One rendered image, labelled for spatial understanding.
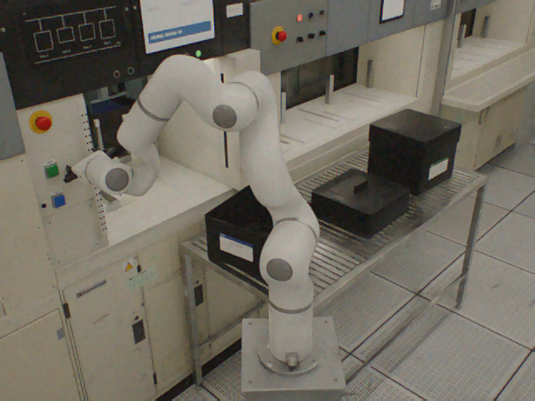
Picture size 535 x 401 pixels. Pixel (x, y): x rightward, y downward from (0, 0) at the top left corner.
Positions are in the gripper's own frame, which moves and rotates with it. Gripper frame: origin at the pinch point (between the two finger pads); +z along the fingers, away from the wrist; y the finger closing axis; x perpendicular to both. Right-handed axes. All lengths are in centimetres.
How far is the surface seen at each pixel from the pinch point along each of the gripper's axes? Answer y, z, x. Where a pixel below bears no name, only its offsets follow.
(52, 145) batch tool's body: -4.9, -1.7, 9.2
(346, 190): 78, -5, -66
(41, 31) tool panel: 8.9, -8.3, 37.2
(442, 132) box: 127, -13, -69
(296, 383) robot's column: 5, -62, -64
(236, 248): 24, -13, -50
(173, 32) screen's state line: 46.3, 2.4, 17.9
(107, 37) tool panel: 25.1, -3.2, 27.3
